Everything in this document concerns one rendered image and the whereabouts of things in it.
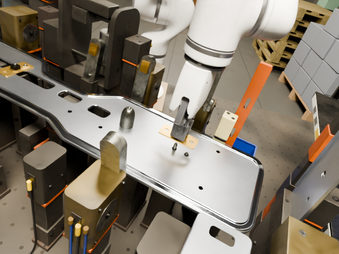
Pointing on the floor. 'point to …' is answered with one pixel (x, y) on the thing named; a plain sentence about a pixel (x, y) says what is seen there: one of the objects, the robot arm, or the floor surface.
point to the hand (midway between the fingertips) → (181, 127)
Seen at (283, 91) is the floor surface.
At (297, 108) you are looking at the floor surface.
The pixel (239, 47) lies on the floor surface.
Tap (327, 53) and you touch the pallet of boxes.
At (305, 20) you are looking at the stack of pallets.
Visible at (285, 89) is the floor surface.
